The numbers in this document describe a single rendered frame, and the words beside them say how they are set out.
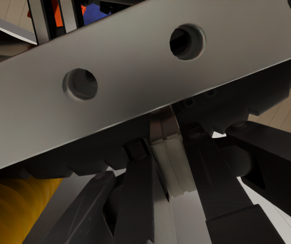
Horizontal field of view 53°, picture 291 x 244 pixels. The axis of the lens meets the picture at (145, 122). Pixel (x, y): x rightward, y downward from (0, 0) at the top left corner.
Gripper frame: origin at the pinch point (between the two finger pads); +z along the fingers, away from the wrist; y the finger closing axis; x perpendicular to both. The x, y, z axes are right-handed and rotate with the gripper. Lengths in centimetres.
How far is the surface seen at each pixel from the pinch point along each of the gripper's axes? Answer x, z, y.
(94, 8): 68, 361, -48
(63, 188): -35, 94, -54
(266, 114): -169, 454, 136
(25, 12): 113, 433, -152
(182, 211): -76, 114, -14
